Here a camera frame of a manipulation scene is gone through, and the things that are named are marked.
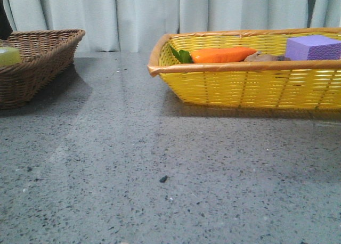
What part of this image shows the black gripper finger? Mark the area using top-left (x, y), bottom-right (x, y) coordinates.
top-left (0, 0), bottom-right (13, 40)

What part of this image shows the yellow tape roll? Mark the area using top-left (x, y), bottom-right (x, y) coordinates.
top-left (0, 47), bottom-right (22, 67)

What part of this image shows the brown wicker basket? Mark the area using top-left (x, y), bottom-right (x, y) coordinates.
top-left (1, 29), bottom-right (85, 110)

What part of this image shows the grey curtain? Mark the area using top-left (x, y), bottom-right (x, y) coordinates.
top-left (2, 0), bottom-right (340, 53)

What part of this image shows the orange toy pepper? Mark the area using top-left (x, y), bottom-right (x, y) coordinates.
top-left (170, 46), bottom-right (257, 63)

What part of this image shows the brown toy object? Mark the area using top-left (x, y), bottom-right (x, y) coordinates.
top-left (243, 52), bottom-right (291, 62)

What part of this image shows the purple foam block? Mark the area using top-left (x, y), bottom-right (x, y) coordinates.
top-left (285, 35), bottom-right (340, 61)

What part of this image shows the yellow woven basket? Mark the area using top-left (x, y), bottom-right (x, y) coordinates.
top-left (148, 28), bottom-right (340, 110)

